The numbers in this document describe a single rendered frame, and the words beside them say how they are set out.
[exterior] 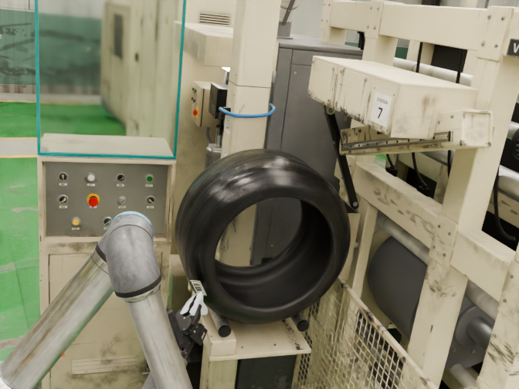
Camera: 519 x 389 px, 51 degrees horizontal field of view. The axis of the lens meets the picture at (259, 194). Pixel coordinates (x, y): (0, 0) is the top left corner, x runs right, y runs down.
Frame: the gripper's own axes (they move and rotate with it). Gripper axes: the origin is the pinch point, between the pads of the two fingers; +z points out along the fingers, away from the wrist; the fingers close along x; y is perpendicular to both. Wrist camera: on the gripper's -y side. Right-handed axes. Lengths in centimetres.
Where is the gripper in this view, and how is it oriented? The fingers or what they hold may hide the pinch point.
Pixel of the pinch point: (198, 293)
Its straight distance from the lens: 176.0
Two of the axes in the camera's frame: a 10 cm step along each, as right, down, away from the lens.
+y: 4.9, 6.4, 5.9
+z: 3.5, -7.7, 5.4
